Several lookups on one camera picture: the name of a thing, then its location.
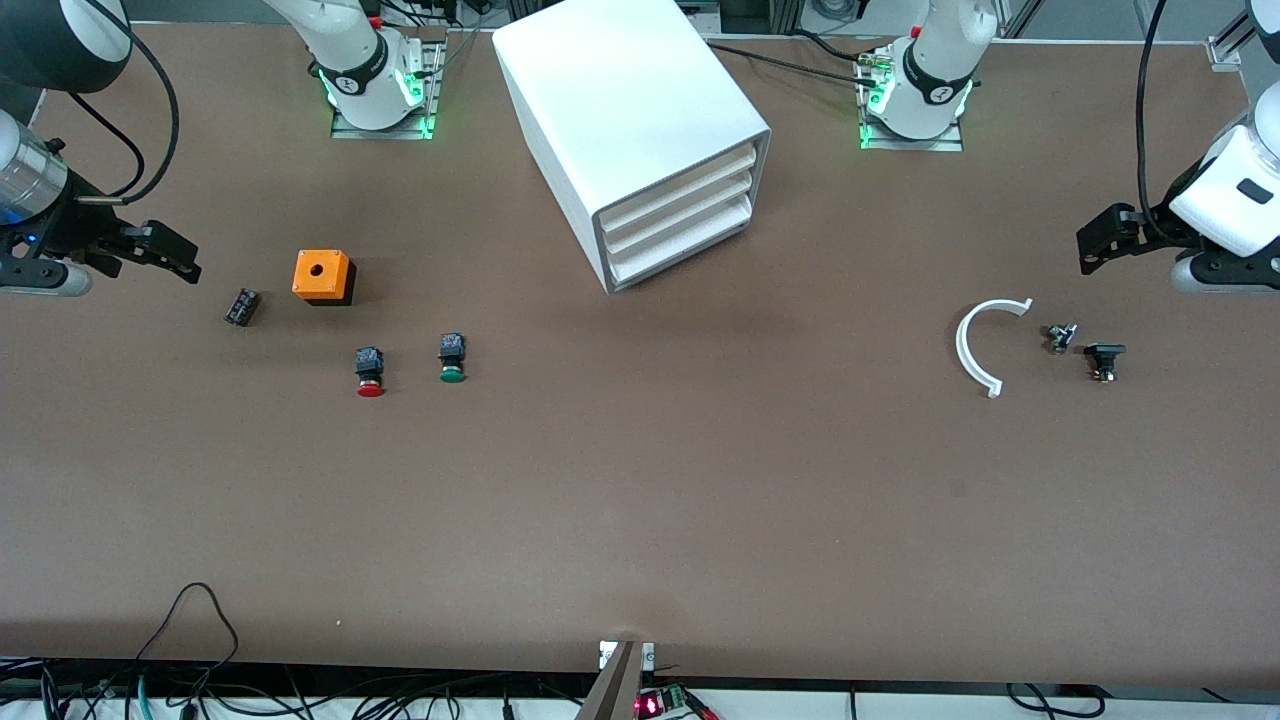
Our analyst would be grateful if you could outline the white curved plastic arc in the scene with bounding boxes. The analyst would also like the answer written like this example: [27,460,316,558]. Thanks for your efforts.
[955,298,1034,399]

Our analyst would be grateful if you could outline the circuit board with red display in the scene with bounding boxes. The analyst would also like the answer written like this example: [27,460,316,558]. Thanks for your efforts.
[635,685,721,720]

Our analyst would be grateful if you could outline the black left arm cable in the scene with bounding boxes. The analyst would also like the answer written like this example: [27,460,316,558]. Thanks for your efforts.
[1135,0,1171,241]

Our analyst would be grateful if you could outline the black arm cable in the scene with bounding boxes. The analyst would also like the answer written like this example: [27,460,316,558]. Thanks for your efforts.
[1135,0,1171,241]
[65,25,181,206]

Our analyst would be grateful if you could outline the black flat-headed switch part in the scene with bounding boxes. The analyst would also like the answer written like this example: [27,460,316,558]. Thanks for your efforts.
[1084,342,1128,384]

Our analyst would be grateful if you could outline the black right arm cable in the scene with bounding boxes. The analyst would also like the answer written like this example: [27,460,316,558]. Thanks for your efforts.
[65,25,181,206]

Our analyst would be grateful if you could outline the aluminium frame profile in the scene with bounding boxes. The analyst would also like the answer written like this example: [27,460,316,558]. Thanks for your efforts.
[1208,20,1253,71]

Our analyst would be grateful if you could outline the orange button enclosure box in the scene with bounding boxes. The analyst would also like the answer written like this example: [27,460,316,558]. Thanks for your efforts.
[292,250,357,307]

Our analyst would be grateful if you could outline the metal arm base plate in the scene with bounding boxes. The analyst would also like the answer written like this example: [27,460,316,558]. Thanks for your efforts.
[330,40,446,141]
[857,45,964,153]

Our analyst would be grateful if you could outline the looped thin black cable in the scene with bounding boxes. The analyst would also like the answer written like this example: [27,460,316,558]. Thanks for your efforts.
[135,583,241,691]

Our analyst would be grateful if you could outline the black cable behind cabinet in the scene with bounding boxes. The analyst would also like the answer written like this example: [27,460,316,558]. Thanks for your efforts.
[700,30,891,86]

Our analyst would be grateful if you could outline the tangled black cable bundle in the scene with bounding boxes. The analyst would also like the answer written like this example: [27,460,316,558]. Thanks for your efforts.
[0,655,591,720]

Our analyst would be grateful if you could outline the coiled black cable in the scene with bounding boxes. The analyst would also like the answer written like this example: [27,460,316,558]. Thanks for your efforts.
[1005,683,1106,720]

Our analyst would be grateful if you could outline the camera mount post with bracket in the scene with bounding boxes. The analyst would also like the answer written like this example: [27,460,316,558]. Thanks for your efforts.
[575,640,656,720]

